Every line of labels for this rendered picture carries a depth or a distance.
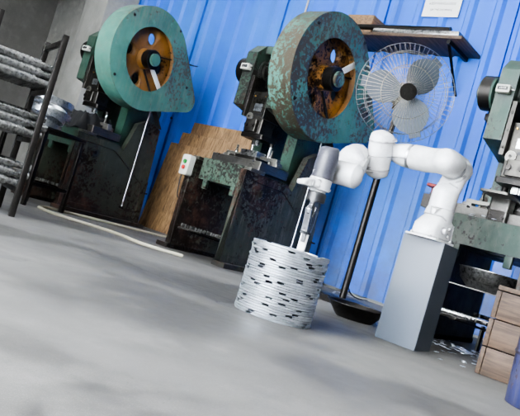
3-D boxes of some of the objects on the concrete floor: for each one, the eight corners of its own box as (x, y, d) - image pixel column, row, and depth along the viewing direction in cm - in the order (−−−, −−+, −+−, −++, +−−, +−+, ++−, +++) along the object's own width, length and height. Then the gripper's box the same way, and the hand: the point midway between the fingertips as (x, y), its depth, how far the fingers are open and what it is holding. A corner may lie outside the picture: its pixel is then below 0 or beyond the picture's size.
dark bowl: (365, 327, 304) (369, 312, 304) (312, 307, 323) (316, 293, 323) (394, 330, 327) (397, 317, 328) (342, 312, 346) (347, 299, 346)
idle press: (63, 212, 486) (132, -15, 491) (-11, 186, 544) (52, -17, 549) (196, 243, 610) (250, 61, 615) (125, 219, 668) (175, 53, 673)
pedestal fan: (374, 319, 363) (455, 40, 367) (294, 291, 388) (370, 31, 392) (431, 322, 472) (493, 107, 476) (366, 300, 497) (425, 96, 501)
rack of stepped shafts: (23, 219, 335) (78, 40, 337) (-75, 195, 311) (-15, 2, 314) (7, 209, 372) (58, 46, 374) (-81, 186, 348) (-27, 13, 351)
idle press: (234, 275, 381) (320, -15, 386) (130, 236, 446) (205, -12, 451) (369, 301, 497) (433, 78, 502) (271, 267, 561) (328, 70, 566)
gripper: (323, 191, 251) (304, 252, 250) (329, 196, 263) (313, 254, 263) (304, 186, 253) (286, 247, 253) (312, 191, 266) (295, 249, 265)
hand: (302, 242), depth 258 cm, fingers closed
